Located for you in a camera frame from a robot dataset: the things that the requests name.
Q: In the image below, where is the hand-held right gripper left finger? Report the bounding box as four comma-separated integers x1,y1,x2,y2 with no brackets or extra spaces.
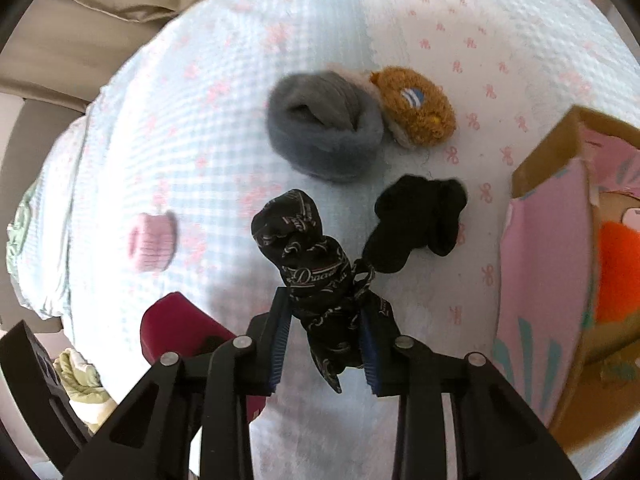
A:
64,287,293,480

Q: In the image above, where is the brown fuzzy sock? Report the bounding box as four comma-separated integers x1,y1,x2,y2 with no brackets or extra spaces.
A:
327,62,457,150

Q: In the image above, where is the pink printed cardboard box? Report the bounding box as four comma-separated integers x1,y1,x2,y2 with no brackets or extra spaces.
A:
497,105,640,452

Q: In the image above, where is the pink rolled sock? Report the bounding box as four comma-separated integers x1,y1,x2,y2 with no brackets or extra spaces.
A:
128,211,179,271

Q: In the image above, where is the green and white cloth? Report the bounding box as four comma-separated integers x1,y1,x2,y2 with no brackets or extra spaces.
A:
54,347,117,436

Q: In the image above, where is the plain black sock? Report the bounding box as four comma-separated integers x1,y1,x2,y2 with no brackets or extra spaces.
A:
361,175,469,275

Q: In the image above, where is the orange soft cloth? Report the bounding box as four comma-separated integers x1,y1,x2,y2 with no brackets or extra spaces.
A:
596,221,640,325

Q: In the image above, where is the seersucker blanket with pink bows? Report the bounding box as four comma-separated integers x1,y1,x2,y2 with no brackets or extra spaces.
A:
20,0,640,480

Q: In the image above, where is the black printed sock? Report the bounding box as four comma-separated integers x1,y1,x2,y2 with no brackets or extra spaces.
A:
251,189,401,395

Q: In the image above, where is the green quilted cloth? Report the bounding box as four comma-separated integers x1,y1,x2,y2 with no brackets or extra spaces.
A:
6,180,40,311

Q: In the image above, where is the maroon soft block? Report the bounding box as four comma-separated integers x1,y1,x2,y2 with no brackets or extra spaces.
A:
140,291,266,421

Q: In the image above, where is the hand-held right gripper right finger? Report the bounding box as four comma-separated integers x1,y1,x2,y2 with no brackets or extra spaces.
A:
357,291,584,480

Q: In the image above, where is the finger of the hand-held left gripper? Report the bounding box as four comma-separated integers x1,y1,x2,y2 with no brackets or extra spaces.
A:
0,320,92,458

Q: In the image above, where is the grey rolled sock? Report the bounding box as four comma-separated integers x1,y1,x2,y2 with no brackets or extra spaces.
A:
265,71,385,183

